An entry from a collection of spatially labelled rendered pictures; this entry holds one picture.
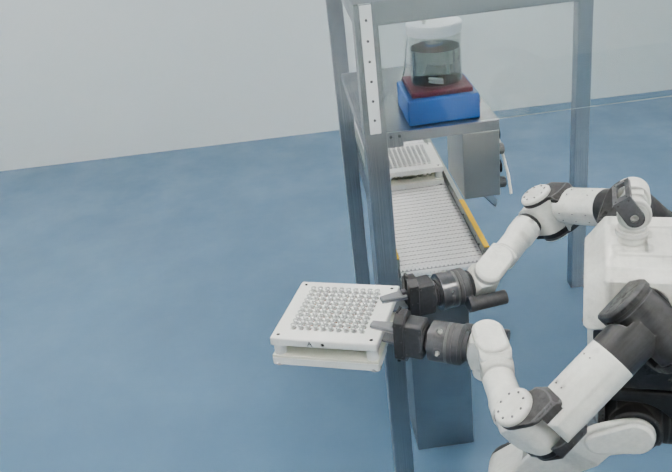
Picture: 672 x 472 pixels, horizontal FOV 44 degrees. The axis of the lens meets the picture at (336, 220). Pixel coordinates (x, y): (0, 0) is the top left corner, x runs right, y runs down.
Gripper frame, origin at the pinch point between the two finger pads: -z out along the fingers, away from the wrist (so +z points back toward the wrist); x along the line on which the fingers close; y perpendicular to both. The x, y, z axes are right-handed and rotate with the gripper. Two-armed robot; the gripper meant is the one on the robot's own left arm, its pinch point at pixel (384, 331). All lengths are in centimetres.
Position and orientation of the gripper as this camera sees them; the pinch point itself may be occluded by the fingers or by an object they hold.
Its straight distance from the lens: 185.1
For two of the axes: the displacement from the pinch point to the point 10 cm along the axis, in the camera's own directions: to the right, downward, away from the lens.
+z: 9.2, 1.1, -3.9
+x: 0.8, 8.9, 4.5
